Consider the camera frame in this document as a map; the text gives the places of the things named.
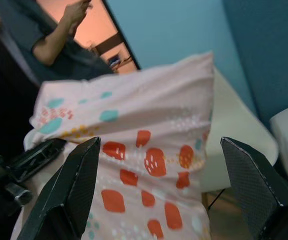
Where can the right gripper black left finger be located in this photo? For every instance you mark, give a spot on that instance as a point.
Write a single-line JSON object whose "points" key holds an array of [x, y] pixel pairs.
{"points": [[66, 195]]}

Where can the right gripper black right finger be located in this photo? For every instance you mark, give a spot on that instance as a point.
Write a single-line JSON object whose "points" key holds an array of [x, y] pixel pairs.
{"points": [[256, 190]]}

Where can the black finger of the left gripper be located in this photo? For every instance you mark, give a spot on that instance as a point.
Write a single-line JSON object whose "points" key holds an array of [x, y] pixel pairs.
{"points": [[37, 156]]}

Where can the pink pillow with coloured spots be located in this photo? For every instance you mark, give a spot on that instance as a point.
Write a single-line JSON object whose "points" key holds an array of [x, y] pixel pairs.
{"points": [[139, 120]]}

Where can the person's hand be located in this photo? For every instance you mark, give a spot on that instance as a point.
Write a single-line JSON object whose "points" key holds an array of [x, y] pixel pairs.
{"points": [[75, 11]]}

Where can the person's torso in dark shirt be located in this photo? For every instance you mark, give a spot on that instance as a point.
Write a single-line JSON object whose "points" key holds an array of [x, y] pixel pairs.
{"points": [[26, 27]]}

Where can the brown wooden shelf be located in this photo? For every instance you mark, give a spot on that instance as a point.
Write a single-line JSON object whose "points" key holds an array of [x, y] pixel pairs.
{"points": [[109, 41]]}

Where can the black door frame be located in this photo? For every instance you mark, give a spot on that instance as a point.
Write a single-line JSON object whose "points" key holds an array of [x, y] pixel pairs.
{"points": [[124, 37]]}

